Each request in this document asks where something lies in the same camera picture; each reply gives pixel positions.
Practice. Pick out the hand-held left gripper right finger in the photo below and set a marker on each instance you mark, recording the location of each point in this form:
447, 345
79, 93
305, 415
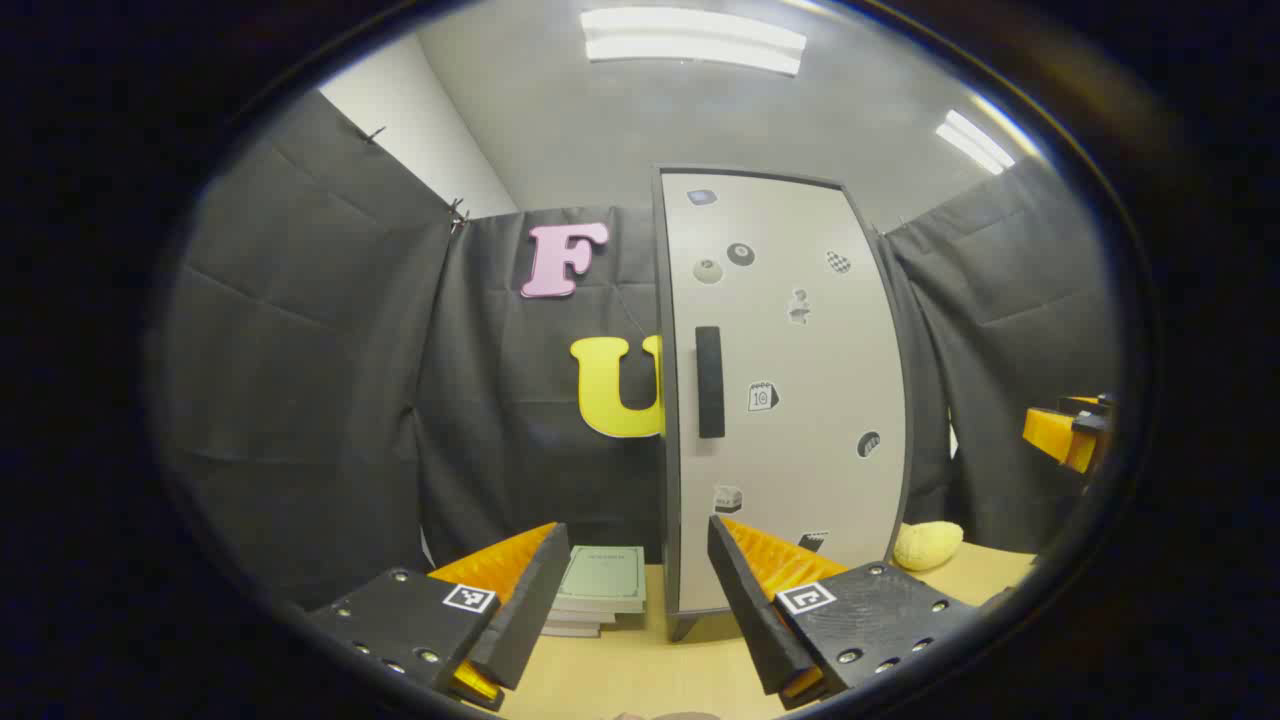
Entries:
750, 610

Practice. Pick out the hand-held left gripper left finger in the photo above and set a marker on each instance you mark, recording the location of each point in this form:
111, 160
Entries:
530, 610

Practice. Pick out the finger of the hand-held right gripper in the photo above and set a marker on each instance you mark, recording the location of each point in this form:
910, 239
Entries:
1050, 432

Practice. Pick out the grey cabinet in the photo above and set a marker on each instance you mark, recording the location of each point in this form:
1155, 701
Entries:
668, 400

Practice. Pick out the white book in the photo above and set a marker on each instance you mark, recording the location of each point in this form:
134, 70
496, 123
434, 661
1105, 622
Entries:
575, 625

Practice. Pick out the green notebook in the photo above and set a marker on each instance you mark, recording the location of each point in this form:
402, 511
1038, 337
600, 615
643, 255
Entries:
603, 578

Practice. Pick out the yellow bread toy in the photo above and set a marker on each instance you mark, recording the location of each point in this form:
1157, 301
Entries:
927, 546

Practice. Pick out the small ceiling light panel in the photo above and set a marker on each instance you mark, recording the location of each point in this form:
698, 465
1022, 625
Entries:
975, 142

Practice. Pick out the black backdrop cloth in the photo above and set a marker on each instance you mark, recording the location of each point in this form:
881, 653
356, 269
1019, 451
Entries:
300, 350

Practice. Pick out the long ceiling light panel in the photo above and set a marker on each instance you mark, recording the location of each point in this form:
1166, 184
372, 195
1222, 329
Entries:
690, 40

